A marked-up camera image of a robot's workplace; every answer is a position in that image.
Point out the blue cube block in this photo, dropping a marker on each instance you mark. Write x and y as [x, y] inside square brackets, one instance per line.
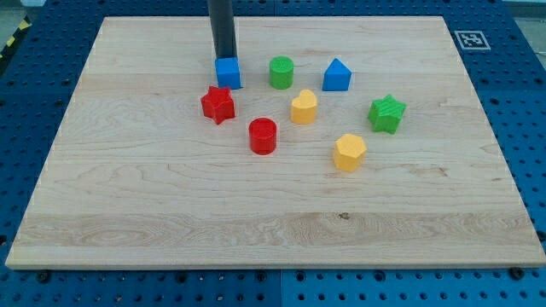
[228, 73]

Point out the blue triangular prism block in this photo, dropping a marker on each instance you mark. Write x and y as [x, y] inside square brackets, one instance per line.
[337, 77]

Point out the yellow hexagon block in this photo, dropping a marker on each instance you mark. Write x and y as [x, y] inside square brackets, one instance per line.
[349, 152]

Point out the green cylinder block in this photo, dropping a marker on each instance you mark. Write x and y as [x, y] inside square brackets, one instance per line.
[281, 72]

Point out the green star block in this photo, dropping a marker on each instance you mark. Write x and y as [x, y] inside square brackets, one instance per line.
[386, 113]

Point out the light wooden board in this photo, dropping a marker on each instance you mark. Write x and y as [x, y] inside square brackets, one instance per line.
[139, 178]

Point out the red cylinder block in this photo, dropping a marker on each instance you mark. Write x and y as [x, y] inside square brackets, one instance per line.
[262, 136]

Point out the white fiducial marker tag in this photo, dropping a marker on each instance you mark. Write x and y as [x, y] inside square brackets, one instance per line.
[472, 40]

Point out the yellow heart block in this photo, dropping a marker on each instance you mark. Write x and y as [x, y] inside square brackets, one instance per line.
[304, 108]

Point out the red star block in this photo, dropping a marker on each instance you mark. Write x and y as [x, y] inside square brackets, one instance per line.
[218, 105]

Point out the grey cylindrical robot arm rod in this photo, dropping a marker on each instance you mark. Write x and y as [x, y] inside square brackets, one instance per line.
[222, 22]

